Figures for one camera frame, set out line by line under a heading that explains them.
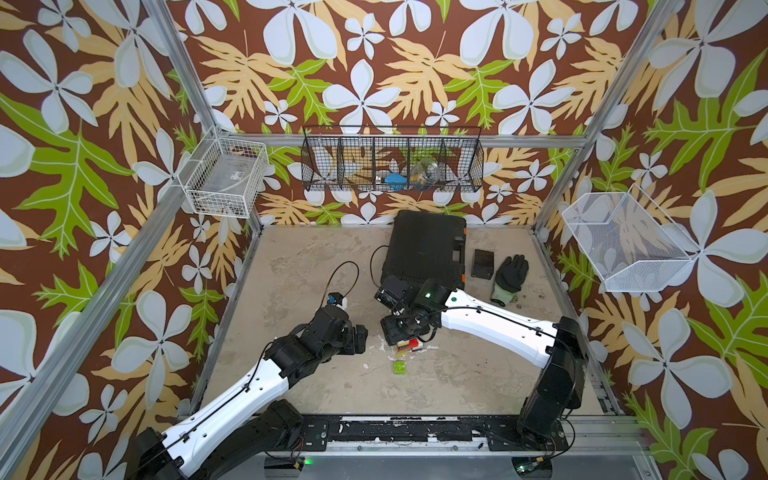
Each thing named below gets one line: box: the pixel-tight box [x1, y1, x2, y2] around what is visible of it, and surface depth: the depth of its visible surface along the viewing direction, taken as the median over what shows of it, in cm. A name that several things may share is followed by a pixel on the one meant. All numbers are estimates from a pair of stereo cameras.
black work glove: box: [490, 254, 529, 307], surface depth 106 cm
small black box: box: [471, 249, 494, 280], surface depth 106 cm
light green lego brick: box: [393, 361, 407, 375], surface depth 86 cm
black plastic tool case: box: [381, 210, 467, 290], surface depth 109 cm
